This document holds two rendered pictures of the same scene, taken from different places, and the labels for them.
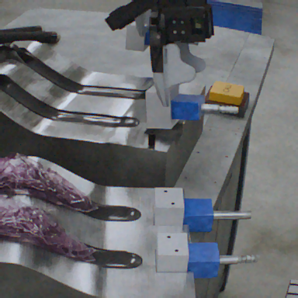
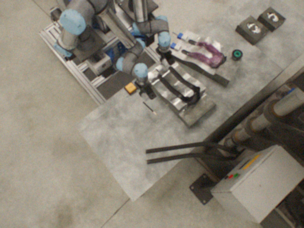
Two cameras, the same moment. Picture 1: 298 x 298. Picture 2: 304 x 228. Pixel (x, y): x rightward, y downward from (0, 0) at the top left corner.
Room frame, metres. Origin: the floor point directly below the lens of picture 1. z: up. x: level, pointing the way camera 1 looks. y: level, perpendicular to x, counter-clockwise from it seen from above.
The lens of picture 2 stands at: (1.84, 0.46, 2.53)
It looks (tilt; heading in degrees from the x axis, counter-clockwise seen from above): 71 degrees down; 220
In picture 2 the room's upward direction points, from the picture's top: 5 degrees counter-clockwise
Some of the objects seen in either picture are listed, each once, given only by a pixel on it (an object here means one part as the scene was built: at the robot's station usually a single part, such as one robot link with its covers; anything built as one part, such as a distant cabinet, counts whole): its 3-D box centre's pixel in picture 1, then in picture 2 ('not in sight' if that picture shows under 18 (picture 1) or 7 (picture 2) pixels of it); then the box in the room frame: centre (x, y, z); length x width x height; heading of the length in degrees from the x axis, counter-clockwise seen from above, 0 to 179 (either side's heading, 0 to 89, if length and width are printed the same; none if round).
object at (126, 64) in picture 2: not in sight; (128, 63); (1.34, -0.10, 1.25); 0.11 x 0.11 x 0.08; 9
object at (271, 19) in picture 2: not in sight; (271, 19); (0.18, 0.45, 0.83); 0.17 x 0.13 x 0.06; 75
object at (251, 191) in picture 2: not in sight; (223, 186); (1.54, 0.81, 0.74); 0.31 x 0.22 x 1.47; 165
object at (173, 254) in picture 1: (209, 260); (179, 35); (0.75, -0.08, 0.86); 0.13 x 0.05 x 0.05; 93
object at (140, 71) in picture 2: not in sight; (141, 72); (1.35, 0.00, 1.25); 0.09 x 0.08 x 0.11; 99
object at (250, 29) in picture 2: not in sight; (251, 30); (0.37, 0.37, 0.84); 0.20 x 0.15 x 0.07; 75
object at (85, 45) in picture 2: not in sight; (83, 38); (1.30, -0.55, 1.09); 0.15 x 0.15 x 0.10
